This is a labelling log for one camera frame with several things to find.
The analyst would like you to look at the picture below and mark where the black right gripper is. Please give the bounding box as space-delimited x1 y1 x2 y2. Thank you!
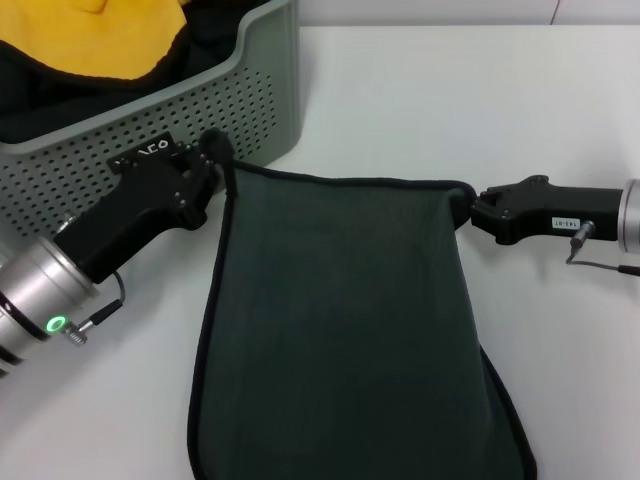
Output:
470 173 627 246

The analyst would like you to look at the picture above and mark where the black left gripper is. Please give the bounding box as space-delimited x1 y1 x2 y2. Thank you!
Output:
53 140 225 287

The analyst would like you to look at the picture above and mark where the dark green towel black trim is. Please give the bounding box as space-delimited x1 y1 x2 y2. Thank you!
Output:
186 127 540 480

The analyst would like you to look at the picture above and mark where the grey-green perforated storage box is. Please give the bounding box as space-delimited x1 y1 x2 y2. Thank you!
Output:
0 0 307 252

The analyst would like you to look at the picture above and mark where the yellow towel black trim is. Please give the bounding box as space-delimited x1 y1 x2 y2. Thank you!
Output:
0 0 190 85

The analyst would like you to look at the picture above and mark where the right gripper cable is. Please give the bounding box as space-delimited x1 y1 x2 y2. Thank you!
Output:
563 221 640 277

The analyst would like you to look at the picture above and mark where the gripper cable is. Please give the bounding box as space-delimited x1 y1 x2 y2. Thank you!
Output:
63 268 127 347
563 221 640 277

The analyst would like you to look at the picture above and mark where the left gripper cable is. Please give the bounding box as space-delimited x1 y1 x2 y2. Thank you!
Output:
63 268 127 347

